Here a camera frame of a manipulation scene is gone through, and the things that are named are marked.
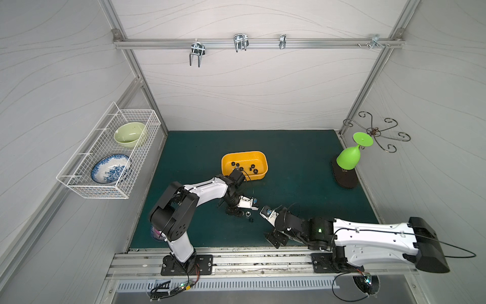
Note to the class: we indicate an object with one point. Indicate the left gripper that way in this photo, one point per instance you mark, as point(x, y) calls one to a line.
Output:
point(233, 207)

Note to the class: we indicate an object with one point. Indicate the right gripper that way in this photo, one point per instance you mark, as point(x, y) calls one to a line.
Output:
point(280, 229)

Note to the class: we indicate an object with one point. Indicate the yellow plastic storage box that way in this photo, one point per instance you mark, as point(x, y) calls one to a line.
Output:
point(246, 159)

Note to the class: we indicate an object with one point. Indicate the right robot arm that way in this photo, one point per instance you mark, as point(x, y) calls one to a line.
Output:
point(339, 246)

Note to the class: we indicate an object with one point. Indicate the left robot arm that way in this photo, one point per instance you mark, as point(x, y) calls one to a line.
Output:
point(172, 214)

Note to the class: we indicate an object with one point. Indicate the purple fruit in bowl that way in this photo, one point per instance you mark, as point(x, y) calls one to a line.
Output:
point(158, 235)

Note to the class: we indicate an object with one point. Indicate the black cylinder stand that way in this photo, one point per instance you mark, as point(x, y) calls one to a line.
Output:
point(347, 179)

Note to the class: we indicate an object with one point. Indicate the green plastic goblet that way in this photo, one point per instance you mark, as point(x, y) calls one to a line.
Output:
point(350, 157)

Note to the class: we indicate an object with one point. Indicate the green ceramic bowl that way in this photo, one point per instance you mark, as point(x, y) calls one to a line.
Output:
point(131, 135)

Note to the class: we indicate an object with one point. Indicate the blue white patterned bowl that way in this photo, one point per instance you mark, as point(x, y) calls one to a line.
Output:
point(110, 169)

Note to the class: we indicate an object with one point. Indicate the metal double hook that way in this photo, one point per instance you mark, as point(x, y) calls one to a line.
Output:
point(198, 50)

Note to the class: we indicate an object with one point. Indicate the metal clip hook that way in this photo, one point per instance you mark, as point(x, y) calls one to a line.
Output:
point(241, 42)

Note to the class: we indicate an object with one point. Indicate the small metal hook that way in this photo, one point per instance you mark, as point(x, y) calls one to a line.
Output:
point(282, 41)

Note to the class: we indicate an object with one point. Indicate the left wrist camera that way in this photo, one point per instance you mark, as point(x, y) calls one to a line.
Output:
point(248, 203)

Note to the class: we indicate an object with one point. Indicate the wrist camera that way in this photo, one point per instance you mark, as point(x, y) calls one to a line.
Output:
point(270, 215)
point(248, 203)

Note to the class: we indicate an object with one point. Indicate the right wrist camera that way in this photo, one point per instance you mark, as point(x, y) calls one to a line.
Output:
point(270, 215)

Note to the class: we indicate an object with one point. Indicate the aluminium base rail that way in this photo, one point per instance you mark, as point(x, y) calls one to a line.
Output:
point(227, 262)

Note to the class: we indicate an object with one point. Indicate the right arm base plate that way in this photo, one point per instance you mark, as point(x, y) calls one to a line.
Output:
point(325, 263)

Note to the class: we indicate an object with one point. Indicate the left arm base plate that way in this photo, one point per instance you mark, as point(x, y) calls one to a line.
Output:
point(196, 264)

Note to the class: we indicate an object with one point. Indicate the white wire basket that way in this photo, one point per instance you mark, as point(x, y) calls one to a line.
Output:
point(76, 174)

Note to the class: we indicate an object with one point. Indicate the black scroll wall hook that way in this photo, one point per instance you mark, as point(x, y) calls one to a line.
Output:
point(377, 133)

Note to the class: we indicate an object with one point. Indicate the aluminium top rail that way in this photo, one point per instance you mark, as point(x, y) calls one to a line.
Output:
point(122, 42)

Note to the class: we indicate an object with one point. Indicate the metal bracket hook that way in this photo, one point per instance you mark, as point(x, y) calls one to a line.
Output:
point(374, 43)

